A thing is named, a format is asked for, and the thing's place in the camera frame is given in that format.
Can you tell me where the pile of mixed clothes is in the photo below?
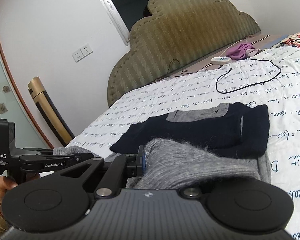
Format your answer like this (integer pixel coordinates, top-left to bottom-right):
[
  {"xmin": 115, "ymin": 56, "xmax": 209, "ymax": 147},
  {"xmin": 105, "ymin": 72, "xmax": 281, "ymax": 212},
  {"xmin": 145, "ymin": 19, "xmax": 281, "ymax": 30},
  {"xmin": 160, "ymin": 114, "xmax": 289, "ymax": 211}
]
[{"xmin": 275, "ymin": 33, "xmax": 300, "ymax": 48}]

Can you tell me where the person's left hand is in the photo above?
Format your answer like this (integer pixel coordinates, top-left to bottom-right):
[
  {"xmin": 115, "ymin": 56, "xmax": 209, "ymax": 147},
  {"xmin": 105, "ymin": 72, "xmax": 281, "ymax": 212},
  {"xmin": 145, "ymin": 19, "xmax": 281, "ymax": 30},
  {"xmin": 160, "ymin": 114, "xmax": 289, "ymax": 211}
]
[{"xmin": 0, "ymin": 176, "xmax": 18, "ymax": 204}]

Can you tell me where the white power strip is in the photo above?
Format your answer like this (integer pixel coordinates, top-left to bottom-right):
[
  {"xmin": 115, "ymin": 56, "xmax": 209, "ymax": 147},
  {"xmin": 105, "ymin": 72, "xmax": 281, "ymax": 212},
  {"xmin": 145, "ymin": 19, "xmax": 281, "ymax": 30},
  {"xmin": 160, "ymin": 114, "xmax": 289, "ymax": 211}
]
[{"xmin": 210, "ymin": 57, "xmax": 232, "ymax": 65}]

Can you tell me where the purple garment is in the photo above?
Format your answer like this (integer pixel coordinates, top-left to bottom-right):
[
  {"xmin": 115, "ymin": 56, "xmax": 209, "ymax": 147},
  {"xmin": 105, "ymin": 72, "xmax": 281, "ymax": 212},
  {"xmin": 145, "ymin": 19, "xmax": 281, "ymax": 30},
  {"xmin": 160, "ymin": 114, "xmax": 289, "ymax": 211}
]
[{"xmin": 225, "ymin": 42, "xmax": 260, "ymax": 61}]

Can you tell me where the white quilt with blue script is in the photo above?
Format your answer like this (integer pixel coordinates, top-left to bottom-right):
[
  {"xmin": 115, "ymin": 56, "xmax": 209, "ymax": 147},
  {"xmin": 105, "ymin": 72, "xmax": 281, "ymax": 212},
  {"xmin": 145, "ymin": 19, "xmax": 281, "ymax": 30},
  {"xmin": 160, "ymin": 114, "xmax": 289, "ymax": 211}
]
[{"xmin": 70, "ymin": 47, "xmax": 300, "ymax": 239}]

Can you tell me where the olive padded headboard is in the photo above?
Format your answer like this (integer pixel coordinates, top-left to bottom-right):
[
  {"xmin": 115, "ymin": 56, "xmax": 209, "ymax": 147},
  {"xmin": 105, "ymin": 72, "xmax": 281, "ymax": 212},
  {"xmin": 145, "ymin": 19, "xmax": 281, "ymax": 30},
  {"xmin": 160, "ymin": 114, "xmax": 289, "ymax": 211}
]
[{"xmin": 107, "ymin": 0, "xmax": 261, "ymax": 106}]

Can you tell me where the white wall socket pair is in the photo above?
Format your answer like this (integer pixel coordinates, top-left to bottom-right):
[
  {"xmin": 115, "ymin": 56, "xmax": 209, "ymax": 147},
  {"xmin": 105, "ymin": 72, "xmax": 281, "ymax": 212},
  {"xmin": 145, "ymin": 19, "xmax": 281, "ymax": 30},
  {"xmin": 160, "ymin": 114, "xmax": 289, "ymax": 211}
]
[{"xmin": 72, "ymin": 44, "xmax": 93, "ymax": 62}]

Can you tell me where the black cable loop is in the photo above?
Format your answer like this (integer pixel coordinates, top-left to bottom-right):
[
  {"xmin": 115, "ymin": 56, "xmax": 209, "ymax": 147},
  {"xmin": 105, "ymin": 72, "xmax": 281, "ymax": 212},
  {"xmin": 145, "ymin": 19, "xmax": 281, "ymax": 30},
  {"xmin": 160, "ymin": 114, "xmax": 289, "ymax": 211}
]
[{"xmin": 215, "ymin": 58, "xmax": 282, "ymax": 94}]

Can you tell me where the thin black charger cable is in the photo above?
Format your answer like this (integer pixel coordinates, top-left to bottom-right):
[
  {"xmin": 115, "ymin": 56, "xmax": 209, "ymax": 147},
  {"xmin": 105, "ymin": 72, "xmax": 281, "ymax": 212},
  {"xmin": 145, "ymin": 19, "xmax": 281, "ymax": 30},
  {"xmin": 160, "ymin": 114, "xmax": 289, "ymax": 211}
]
[{"xmin": 165, "ymin": 58, "xmax": 191, "ymax": 77}]

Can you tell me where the grey sweater with navy sleeves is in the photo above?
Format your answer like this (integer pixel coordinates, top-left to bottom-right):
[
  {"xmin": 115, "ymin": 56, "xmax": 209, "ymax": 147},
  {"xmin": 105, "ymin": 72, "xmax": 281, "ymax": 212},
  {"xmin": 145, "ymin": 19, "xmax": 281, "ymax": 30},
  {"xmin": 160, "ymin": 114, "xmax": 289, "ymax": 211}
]
[{"xmin": 52, "ymin": 101, "xmax": 272, "ymax": 190}]

